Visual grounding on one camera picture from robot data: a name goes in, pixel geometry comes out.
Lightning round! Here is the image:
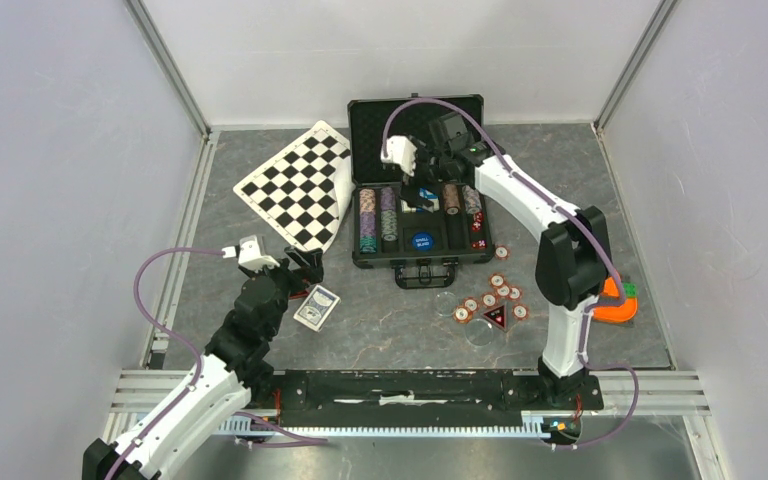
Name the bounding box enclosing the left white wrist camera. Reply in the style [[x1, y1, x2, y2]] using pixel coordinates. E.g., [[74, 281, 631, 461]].
[[222, 235, 280, 272]]

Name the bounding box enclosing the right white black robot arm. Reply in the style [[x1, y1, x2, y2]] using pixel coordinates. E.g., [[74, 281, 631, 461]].
[[413, 112, 611, 408]]

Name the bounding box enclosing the blue small blind button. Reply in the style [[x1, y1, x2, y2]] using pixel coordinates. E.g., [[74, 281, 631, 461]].
[[411, 232, 435, 252]]

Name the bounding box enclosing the teal poker chip stack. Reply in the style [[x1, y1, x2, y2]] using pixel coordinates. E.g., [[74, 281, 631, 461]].
[[358, 211, 378, 254]]

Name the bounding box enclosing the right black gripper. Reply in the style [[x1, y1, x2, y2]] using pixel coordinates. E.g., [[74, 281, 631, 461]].
[[395, 137, 451, 213]]

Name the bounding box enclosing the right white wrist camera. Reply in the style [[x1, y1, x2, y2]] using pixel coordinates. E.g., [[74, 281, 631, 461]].
[[380, 135, 417, 177]]

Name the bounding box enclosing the black poker set case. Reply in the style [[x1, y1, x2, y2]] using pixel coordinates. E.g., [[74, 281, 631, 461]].
[[348, 94, 495, 289]]

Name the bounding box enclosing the blue boxed card deck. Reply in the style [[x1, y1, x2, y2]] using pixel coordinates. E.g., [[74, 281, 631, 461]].
[[399, 187, 440, 213]]

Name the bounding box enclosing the black white checkerboard mat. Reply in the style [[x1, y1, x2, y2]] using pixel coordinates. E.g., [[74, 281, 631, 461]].
[[233, 120, 352, 251]]

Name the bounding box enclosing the red five poker chip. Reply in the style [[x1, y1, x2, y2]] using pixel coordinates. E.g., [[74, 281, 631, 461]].
[[506, 286, 522, 301], [511, 304, 529, 321], [489, 274, 505, 288], [495, 284, 510, 298], [463, 298, 479, 313], [481, 293, 499, 308]]

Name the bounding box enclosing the blue backed card deck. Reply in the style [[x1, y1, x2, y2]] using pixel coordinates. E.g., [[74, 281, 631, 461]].
[[293, 285, 341, 332]]

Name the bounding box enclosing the clear dealer button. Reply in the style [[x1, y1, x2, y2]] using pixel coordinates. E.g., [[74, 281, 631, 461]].
[[464, 319, 496, 348]]

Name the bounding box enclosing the red chip near case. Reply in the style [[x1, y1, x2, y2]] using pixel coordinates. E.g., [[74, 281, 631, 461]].
[[495, 245, 510, 260]]

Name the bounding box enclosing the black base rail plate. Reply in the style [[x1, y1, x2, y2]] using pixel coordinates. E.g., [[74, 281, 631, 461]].
[[246, 369, 605, 428]]

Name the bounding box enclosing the all in triangle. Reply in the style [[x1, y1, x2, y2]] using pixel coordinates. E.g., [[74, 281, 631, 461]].
[[289, 288, 310, 300], [482, 304, 509, 332]]

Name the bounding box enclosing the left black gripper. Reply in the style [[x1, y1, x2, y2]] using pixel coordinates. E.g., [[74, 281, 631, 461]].
[[239, 245, 323, 337]]

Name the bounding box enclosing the left all in triangle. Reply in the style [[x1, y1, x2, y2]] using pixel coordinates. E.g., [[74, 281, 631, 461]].
[[289, 288, 310, 300]]

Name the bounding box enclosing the green white chip stack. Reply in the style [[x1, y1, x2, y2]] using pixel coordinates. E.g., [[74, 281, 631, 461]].
[[380, 210, 398, 242]]

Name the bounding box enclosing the brown poker chip stack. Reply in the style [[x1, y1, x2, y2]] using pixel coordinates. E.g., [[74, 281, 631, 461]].
[[442, 183, 461, 215]]

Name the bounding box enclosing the orange poker chip stack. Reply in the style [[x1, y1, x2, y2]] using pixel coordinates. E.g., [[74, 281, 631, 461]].
[[358, 188, 376, 214]]

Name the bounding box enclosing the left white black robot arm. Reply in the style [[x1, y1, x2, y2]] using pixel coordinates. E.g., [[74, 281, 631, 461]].
[[81, 236, 324, 479]]

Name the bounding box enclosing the pink grey chip stack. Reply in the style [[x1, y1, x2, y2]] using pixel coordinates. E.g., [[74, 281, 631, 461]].
[[462, 185, 482, 215]]

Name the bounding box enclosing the right all in triangle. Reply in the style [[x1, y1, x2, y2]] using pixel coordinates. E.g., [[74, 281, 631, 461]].
[[482, 304, 509, 332]]

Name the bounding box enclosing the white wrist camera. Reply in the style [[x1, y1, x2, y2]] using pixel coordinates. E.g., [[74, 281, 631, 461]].
[[380, 135, 417, 177], [222, 235, 280, 272]]

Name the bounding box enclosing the purple poker chip stack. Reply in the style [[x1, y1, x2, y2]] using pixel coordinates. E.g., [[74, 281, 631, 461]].
[[380, 187, 397, 213]]

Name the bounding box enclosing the red dice group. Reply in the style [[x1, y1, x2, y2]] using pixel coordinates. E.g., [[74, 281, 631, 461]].
[[469, 211, 488, 250]]

